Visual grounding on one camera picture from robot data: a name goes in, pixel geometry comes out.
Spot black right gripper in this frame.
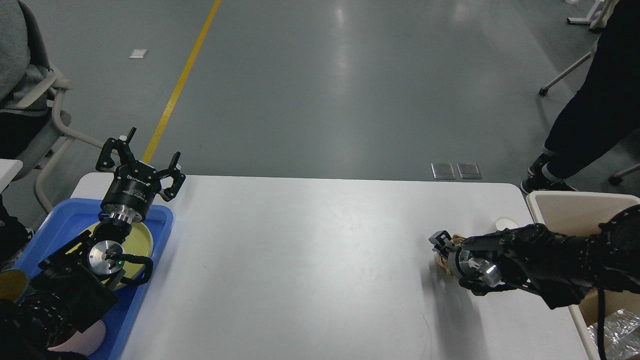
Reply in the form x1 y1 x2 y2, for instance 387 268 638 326
429 230 473 280

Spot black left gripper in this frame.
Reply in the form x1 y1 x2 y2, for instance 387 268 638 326
95 126 186 223

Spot brown paper ball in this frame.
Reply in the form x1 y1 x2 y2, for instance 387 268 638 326
434 234 466 277

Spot yellow plate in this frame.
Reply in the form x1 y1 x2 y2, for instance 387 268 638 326
75 219 154 292

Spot white paper cup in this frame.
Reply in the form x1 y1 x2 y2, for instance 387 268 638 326
494 216 521 231

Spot pink mug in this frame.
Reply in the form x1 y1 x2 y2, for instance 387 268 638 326
48 319 106 357

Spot brown paper bag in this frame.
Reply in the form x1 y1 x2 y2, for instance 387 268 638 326
578 290 640 327

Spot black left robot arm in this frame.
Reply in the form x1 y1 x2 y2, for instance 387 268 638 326
1 127 186 360

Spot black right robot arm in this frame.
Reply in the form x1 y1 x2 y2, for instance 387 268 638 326
429 205 640 360

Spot metal floor socket plates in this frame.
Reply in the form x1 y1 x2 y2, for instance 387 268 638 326
430 162 483 180

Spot blue plastic tray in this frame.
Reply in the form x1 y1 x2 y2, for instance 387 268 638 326
14 198 174 360

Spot grey chair at left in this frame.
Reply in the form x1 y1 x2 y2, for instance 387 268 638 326
14 0 99 213

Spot beige plastic bin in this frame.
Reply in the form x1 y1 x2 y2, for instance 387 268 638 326
526 191 640 360

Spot person in grey sweater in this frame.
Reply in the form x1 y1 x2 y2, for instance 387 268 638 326
0 0 50 160

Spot blue mug yellow inside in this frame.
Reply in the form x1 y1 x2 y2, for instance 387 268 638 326
0 268 30 303

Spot person in dark clothes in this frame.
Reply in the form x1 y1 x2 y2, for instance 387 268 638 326
519 0 640 195

